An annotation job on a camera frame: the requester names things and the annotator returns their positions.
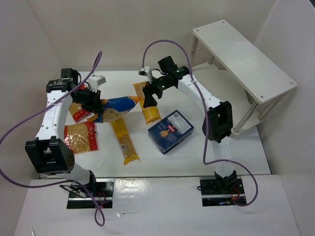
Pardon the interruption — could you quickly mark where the blue orange pasta bag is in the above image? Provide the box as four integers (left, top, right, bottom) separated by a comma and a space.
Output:
87, 96, 140, 123

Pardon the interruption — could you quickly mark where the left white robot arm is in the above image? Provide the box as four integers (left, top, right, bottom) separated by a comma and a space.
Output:
25, 68, 106, 193

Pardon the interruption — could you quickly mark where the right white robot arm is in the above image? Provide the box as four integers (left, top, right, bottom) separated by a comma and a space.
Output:
139, 56, 237, 189

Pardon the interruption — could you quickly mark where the dark blue pasta box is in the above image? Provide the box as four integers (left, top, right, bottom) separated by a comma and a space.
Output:
148, 110, 194, 154

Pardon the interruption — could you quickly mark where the white two-tier shelf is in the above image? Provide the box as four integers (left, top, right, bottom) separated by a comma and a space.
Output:
190, 20, 297, 134

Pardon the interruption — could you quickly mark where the yellow spaghetti pack right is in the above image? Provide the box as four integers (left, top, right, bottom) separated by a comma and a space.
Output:
133, 81, 161, 124

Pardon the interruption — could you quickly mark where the yellow spaghetti pack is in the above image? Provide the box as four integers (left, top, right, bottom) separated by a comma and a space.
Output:
110, 118, 139, 165
133, 81, 161, 124

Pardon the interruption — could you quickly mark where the red macaroni bag upper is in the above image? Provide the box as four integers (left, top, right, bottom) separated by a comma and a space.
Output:
68, 83, 91, 123

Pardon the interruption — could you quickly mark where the red macaroni bag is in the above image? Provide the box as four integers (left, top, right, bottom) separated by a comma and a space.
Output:
68, 83, 91, 123
63, 121, 98, 154

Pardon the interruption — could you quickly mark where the red macaroni bag lower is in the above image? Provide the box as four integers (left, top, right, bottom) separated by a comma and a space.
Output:
63, 121, 98, 154

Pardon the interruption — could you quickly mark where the yellow spaghetti pack left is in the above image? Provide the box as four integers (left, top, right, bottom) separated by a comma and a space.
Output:
110, 118, 139, 165

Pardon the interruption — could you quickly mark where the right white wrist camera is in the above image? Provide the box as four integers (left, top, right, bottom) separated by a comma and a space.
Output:
138, 66, 152, 83

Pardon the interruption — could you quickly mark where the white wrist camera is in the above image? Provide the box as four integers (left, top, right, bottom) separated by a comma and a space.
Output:
138, 66, 152, 83
87, 75, 106, 92

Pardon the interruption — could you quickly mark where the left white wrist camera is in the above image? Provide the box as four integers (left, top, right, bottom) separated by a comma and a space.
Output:
87, 75, 106, 92

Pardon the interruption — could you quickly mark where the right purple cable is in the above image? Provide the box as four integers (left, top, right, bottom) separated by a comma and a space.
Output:
142, 40, 259, 207

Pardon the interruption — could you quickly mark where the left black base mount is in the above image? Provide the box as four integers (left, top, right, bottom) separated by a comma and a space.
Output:
59, 178, 114, 209

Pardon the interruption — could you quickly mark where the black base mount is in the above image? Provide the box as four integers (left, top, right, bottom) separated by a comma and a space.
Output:
59, 178, 114, 209
197, 177, 247, 207

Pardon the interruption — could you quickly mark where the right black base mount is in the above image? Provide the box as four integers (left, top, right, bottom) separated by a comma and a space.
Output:
197, 177, 247, 207

